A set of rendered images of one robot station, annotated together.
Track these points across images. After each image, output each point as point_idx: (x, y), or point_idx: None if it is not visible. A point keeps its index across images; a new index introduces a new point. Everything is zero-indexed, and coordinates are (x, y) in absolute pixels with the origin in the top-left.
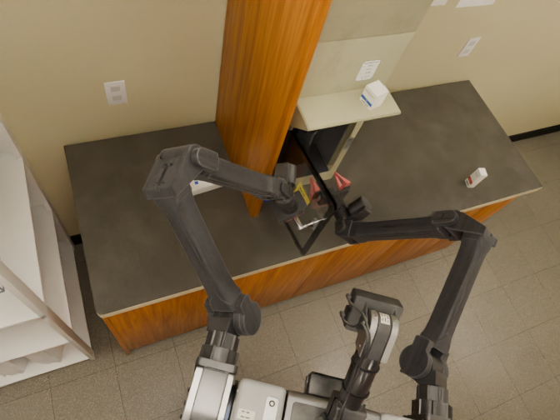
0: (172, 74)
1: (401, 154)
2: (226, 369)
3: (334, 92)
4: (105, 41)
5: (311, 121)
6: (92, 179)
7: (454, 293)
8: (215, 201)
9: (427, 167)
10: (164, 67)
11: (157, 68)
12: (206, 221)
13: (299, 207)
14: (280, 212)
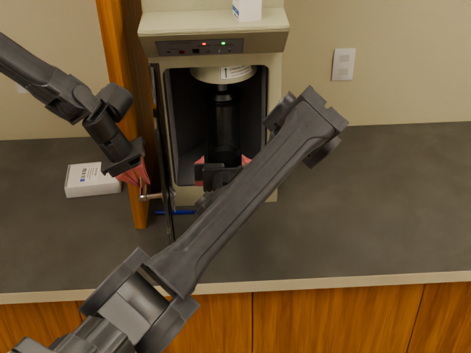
0: (86, 58)
1: (406, 187)
2: None
3: (202, 9)
4: (4, 5)
5: (146, 26)
6: None
7: (227, 188)
8: (99, 206)
9: (449, 206)
10: (75, 47)
11: (67, 47)
12: (73, 224)
13: (132, 153)
14: (107, 162)
